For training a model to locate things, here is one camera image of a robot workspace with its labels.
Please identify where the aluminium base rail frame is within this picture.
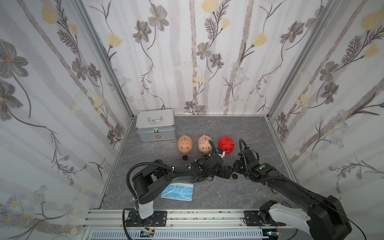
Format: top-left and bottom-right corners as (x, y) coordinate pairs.
(79, 209), (307, 240)

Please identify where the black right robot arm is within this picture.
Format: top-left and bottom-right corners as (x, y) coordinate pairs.
(237, 148), (352, 240)

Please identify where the blue surgical face mask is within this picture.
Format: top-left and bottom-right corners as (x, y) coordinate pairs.
(161, 183), (194, 202)

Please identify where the small green circuit board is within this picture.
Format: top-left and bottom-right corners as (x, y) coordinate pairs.
(140, 229), (155, 238)

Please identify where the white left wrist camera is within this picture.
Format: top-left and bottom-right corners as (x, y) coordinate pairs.
(216, 149), (226, 159)

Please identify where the pink piggy bank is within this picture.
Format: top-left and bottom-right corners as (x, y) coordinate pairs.
(198, 135), (213, 154)

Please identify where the silver metal first aid case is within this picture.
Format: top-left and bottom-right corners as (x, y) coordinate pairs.
(136, 109), (176, 143)

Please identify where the red piggy bank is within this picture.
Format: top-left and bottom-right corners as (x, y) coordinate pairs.
(219, 136), (235, 154)

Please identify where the tan piggy bank front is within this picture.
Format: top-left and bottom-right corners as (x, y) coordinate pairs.
(178, 135), (193, 154)

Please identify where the black corrugated left cable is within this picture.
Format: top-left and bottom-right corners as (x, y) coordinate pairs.
(121, 161), (175, 240)

